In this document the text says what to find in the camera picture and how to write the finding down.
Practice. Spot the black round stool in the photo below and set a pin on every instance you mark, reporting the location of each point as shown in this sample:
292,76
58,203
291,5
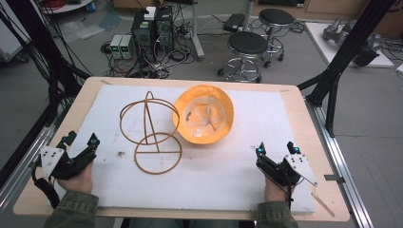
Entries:
247,42
276,16

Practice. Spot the person's right hand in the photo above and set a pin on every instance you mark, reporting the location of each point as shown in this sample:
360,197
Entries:
275,191

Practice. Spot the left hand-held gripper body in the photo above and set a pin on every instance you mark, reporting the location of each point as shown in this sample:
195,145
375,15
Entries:
68,163

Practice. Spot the black metal bracket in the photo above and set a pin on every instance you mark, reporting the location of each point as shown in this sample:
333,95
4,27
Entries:
334,178

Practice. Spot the aluminium rail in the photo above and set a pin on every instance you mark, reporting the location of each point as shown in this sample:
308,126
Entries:
22,167
342,164

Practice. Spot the strip of tape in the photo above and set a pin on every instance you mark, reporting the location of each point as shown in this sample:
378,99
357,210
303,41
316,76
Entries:
323,204

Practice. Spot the black flat box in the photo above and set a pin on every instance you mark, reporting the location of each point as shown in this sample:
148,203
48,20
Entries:
234,22

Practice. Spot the person's left hand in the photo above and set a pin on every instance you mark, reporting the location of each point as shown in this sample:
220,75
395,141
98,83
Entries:
77,182

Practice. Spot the grey metal stand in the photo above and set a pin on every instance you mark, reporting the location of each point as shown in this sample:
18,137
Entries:
197,31

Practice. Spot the white box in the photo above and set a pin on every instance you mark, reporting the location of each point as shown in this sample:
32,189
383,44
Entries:
150,13

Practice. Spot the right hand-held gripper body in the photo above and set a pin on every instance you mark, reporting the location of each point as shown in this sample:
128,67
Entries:
286,167

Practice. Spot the grey power supply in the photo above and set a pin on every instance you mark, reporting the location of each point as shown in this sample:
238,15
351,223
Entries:
127,47
115,47

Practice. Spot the black computer tower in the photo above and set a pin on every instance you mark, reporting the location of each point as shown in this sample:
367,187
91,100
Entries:
142,34
164,28

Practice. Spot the white foam mat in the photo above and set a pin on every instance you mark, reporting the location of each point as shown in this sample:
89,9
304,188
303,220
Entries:
221,177

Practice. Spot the orange bucket hat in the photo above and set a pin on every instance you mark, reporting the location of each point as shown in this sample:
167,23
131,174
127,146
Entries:
204,117

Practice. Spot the white board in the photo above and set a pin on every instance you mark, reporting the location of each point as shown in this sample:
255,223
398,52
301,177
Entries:
320,41

